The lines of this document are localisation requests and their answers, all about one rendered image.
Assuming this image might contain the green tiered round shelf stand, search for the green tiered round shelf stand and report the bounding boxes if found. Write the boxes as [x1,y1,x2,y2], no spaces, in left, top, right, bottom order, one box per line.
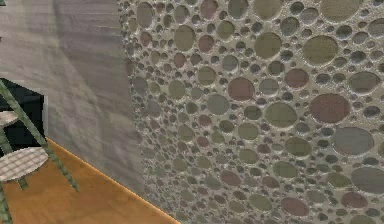
[0,78,80,224]

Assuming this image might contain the black fireplace opening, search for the black fireplace opening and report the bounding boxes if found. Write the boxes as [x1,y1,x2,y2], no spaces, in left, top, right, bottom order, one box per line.
[0,77,50,158]

